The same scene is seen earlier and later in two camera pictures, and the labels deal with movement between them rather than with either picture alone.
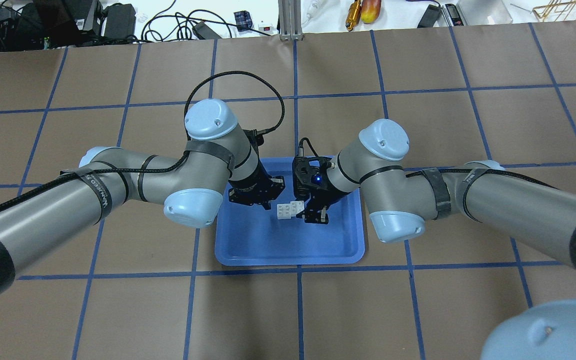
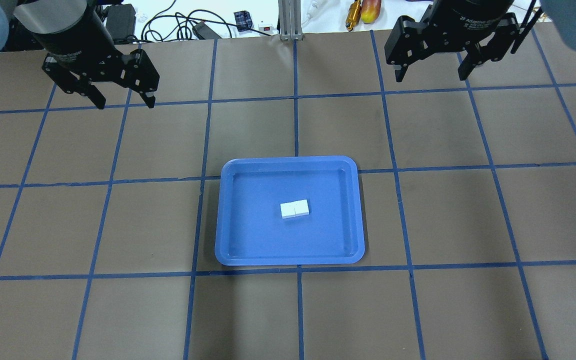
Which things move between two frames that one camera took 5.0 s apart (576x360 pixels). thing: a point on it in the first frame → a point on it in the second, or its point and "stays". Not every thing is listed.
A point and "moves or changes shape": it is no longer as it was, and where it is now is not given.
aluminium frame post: (289, 13) stays
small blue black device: (243, 20) stays
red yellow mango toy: (370, 10) stays
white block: (296, 207) moves or changes shape
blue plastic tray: (251, 235) stays
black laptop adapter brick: (120, 21) stays
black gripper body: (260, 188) → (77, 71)
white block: (283, 211) moves or changes shape
